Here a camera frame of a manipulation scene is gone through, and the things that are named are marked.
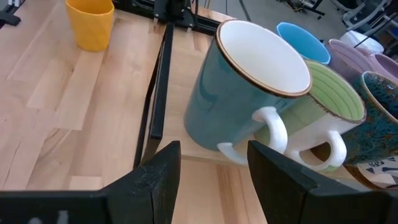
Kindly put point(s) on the wooden shelf black metal frame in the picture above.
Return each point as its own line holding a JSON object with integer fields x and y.
{"x": 180, "y": 62}

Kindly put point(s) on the grey office chair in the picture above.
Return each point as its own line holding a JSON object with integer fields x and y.
{"x": 357, "y": 12}

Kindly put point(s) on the purple mug brown rim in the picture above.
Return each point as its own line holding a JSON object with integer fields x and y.
{"x": 345, "y": 59}

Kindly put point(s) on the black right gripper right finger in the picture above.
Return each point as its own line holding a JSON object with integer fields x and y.
{"x": 311, "y": 205}

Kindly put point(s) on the dark teal patterned mug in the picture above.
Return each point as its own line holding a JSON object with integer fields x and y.
{"x": 373, "y": 130}

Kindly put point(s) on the white mug black pattern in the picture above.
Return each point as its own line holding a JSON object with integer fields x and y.
{"x": 377, "y": 169}

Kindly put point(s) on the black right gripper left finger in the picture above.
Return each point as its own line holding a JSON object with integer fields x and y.
{"x": 93, "y": 207}

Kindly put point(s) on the yellow ribbed cup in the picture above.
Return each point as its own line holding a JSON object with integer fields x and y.
{"x": 90, "y": 28}

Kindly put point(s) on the light blue cup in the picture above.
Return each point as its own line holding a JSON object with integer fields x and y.
{"x": 301, "y": 42}

